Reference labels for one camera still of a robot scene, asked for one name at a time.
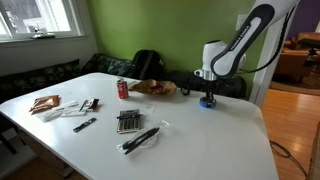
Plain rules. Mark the black pen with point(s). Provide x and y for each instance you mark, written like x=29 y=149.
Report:
x=140 y=144
x=141 y=136

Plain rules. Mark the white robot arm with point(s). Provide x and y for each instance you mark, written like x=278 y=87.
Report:
x=240 y=43

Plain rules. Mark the black backpack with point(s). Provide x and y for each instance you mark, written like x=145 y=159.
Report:
x=146 y=65

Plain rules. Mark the dark floral bench cushion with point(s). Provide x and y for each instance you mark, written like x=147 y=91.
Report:
x=230 y=88

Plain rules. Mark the dark floral back cushion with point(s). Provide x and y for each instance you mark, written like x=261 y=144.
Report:
x=106 y=65
x=33 y=80

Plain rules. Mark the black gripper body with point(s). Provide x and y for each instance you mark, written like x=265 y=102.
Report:
x=209 y=87

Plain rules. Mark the white packet with dark item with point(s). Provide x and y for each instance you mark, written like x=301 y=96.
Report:
x=92 y=104

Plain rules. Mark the white plastic pouch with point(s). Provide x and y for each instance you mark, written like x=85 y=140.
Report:
x=50 y=115

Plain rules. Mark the grey calculator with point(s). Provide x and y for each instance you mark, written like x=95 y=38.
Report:
x=128 y=126

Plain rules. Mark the red wrapper in bowl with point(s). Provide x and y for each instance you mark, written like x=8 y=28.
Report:
x=156 y=88

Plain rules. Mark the white wall light switch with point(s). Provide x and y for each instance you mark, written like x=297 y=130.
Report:
x=241 y=22

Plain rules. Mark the brown sofa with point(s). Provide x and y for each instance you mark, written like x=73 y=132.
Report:
x=293 y=63

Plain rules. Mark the white wrapper packet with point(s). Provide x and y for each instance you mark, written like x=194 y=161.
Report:
x=74 y=113
x=65 y=105

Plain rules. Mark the black pens in bag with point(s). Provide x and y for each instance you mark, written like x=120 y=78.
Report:
x=151 y=142

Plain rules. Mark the red soda can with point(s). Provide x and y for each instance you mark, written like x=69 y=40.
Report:
x=122 y=90

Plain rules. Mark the black flat strip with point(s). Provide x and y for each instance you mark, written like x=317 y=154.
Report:
x=85 y=124

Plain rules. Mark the white framed window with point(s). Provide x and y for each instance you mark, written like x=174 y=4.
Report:
x=40 y=15

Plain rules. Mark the light wooden cabinet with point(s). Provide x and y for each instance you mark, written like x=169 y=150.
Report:
x=315 y=153

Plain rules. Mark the orange snack packet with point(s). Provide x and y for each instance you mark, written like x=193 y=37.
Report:
x=45 y=103

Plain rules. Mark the brown snack bag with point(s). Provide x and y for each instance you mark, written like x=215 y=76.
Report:
x=141 y=87

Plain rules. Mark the small object on windowsill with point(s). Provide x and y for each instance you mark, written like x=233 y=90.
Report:
x=42 y=34

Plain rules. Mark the grey table leg frame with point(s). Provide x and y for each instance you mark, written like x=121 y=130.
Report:
x=20 y=157

